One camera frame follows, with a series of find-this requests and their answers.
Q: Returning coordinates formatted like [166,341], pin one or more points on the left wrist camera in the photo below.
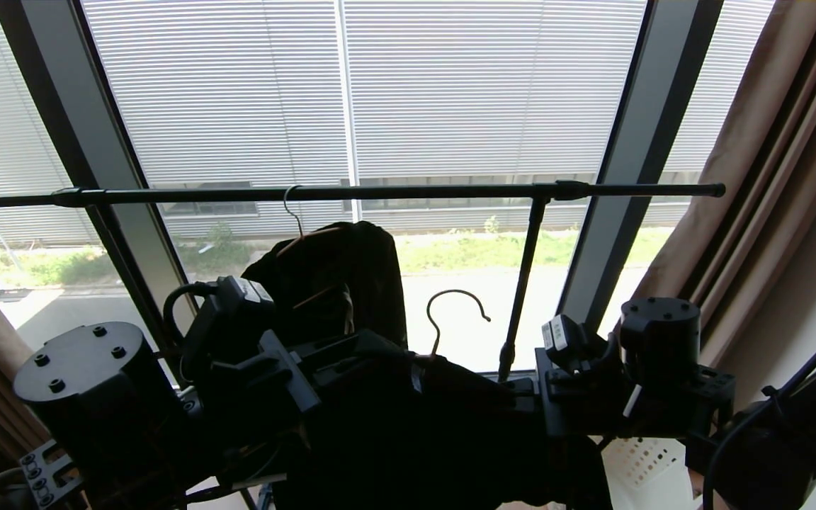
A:
[231,312]

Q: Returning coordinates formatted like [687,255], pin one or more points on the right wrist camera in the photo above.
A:
[564,340]

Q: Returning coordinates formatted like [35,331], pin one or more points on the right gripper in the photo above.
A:
[585,404]

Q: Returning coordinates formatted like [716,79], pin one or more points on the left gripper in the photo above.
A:
[252,397]

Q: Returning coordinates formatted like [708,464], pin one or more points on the black clothes rack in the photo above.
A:
[415,192]

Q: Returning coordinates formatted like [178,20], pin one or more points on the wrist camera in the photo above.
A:
[231,312]
[564,340]

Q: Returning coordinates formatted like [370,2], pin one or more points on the white laundry basket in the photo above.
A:
[645,471]

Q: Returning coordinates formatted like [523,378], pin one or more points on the window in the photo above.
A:
[486,92]

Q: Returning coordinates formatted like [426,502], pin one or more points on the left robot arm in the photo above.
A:
[89,389]

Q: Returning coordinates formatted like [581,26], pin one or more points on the black garment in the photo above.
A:
[450,439]
[365,283]

